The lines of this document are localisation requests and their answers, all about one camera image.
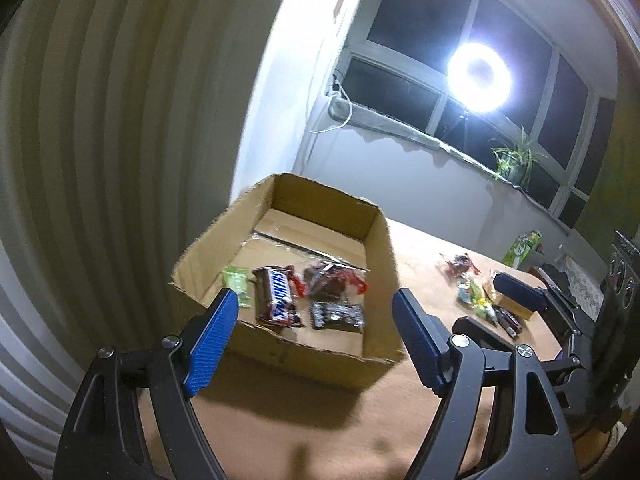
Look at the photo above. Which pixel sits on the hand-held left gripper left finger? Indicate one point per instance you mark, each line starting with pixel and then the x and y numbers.
pixel 210 345

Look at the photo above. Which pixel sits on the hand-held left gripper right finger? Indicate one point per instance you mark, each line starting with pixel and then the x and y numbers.
pixel 417 342

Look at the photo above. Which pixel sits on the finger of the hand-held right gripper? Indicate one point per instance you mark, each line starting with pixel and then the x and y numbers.
pixel 482 334
pixel 520 292

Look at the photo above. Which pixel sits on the clear red-edged snack bag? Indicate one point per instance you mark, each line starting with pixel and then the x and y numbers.
pixel 457 265
pixel 330 280

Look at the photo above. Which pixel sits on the cardboard box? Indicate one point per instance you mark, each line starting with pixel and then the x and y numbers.
pixel 300 360

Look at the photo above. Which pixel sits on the tan snack box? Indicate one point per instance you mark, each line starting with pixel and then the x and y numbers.
pixel 515 306

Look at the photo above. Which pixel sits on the dark wrapped candy bar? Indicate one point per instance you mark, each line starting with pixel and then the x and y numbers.
pixel 507 323

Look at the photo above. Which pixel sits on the green yellow candy packet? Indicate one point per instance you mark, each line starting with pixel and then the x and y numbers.
pixel 472 297

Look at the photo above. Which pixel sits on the green drink carton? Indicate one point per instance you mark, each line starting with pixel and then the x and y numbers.
pixel 522 249

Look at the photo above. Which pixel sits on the patterned cloth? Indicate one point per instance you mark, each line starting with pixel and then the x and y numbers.
pixel 580 287

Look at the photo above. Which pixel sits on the brown chocolate bar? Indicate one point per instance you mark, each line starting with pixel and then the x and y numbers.
pixel 277 302

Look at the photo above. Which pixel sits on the dark snack packet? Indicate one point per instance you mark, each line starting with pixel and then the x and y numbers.
pixel 336 316

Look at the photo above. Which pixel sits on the potted green plant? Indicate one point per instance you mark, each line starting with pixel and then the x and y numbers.
pixel 512 160

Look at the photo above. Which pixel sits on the striped grey curtain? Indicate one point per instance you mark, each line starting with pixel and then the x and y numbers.
pixel 100 135

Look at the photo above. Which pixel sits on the window with white frame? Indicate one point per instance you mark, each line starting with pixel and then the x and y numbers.
pixel 425 5

